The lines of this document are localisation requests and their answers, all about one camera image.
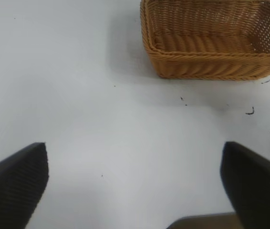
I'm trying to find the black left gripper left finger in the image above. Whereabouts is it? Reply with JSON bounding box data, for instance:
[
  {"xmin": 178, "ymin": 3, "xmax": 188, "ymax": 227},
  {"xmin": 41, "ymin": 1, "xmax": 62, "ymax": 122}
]
[{"xmin": 0, "ymin": 142, "xmax": 49, "ymax": 229}]

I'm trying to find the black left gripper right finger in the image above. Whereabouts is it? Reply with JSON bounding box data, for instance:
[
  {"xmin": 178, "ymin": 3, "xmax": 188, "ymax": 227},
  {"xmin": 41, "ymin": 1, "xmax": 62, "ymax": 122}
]
[{"xmin": 220, "ymin": 141, "xmax": 270, "ymax": 229}]

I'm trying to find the brown woven wicker basket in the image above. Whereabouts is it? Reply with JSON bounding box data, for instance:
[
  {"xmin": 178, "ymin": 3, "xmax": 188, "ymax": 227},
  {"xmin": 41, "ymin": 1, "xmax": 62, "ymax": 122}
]
[{"xmin": 140, "ymin": 0, "xmax": 270, "ymax": 81}]

